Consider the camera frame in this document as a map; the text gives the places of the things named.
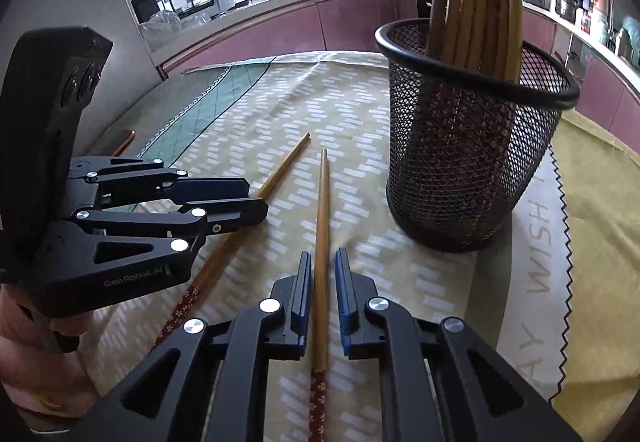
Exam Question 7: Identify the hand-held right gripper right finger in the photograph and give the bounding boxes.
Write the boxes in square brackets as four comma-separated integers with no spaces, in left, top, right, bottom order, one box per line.
[334,247,583,442]

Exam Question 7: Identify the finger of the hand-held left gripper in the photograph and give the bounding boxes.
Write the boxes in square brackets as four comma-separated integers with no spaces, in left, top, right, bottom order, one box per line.
[69,156,252,207]
[72,198,270,256]

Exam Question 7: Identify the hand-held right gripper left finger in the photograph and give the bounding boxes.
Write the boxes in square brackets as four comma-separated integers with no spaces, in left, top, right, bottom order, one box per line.
[75,251,312,442]

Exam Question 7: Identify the red-tipped wooden chopstick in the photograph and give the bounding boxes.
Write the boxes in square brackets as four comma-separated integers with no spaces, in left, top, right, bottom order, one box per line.
[150,133,311,350]
[307,148,332,442]

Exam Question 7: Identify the black mesh utensil holder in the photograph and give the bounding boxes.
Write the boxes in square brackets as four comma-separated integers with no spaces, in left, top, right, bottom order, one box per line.
[375,18,581,253]

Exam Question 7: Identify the person's left hand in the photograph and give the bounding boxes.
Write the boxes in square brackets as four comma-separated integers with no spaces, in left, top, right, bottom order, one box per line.
[0,282,98,418]

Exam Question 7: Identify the brown flat object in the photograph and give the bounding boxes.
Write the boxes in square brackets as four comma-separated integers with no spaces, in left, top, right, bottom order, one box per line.
[111,129,137,157]

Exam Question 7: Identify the patterned tablecloth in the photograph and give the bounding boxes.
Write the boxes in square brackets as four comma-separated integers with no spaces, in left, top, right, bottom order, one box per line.
[80,50,640,442]

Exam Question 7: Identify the clear plastic bag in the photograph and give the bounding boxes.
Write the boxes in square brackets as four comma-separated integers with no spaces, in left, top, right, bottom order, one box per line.
[139,10,208,40]

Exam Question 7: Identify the mauve kitchen counter cabinets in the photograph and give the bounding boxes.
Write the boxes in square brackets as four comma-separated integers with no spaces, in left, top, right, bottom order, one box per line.
[157,0,640,143]

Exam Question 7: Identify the steel pot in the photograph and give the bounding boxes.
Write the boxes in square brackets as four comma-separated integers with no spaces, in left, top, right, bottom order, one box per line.
[555,0,583,22]

